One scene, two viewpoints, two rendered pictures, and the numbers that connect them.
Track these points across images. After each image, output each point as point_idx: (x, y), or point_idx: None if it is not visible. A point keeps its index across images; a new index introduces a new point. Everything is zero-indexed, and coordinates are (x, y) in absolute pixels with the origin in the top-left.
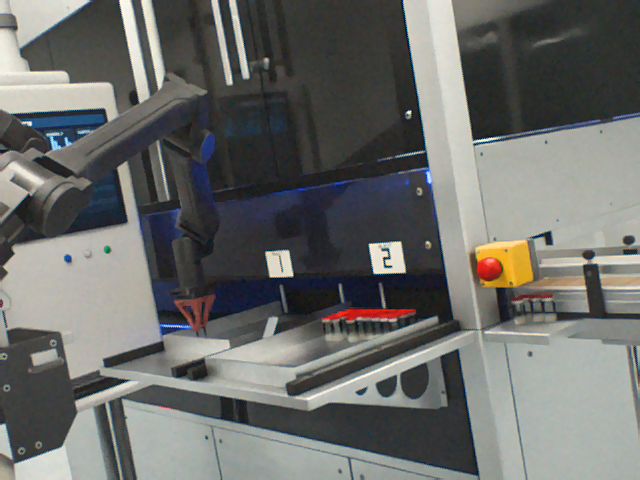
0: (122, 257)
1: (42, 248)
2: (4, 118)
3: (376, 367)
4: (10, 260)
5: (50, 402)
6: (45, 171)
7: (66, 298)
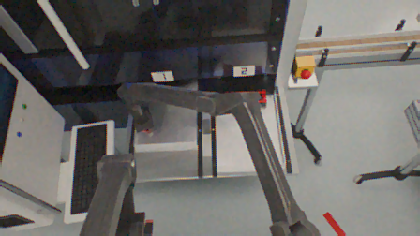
0: (30, 101)
1: (8, 145)
2: (127, 174)
3: (289, 135)
4: (7, 171)
5: None
6: (308, 234)
7: (33, 152)
